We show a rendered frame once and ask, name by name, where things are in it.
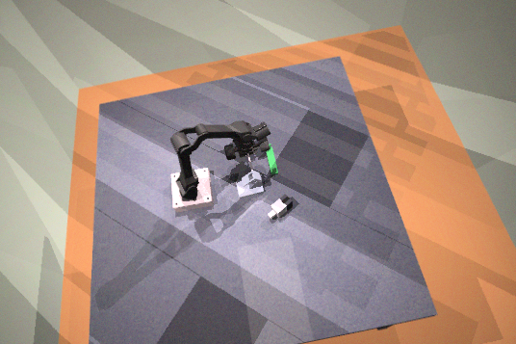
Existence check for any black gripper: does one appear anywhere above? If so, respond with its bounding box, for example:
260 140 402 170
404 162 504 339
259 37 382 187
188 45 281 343
224 137 270 160

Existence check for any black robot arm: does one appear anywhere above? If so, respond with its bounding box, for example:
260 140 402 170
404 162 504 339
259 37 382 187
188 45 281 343
170 120 271 201

